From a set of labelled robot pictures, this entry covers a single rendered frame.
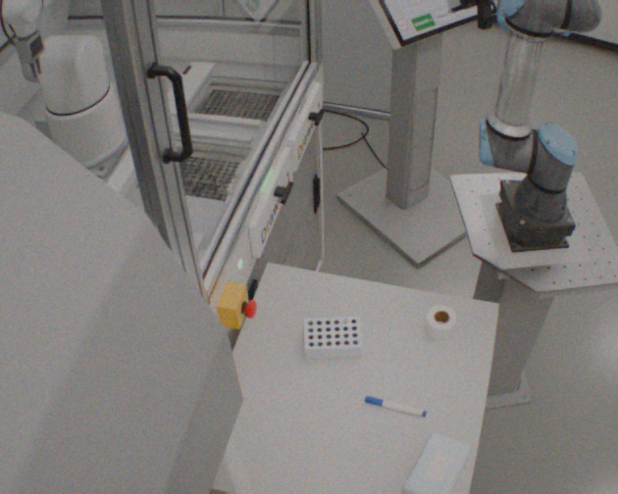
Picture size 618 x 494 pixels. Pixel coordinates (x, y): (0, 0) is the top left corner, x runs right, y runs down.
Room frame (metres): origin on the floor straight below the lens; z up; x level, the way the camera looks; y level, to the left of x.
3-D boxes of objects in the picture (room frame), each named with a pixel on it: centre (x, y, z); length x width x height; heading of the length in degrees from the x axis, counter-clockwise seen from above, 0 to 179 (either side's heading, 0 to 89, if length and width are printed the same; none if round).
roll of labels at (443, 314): (0.89, -0.29, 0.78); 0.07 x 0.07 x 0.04
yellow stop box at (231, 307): (0.89, 0.16, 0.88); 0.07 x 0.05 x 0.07; 163
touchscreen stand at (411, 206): (2.05, -0.46, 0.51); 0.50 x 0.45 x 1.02; 36
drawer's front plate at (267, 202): (1.21, 0.08, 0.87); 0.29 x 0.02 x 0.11; 163
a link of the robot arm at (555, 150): (1.20, -0.62, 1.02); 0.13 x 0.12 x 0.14; 78
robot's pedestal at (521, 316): (1.20, -0.61, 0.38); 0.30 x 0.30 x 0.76; 2
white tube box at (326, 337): (0.87, -0.04, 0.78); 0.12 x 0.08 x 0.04; 90
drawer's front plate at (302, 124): (1.51, -0.01, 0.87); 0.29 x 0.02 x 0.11; 163
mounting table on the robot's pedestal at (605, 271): (1.20, -0.64, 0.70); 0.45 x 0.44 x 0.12; 92
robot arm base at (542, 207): (1.20, -0.62, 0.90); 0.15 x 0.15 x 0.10
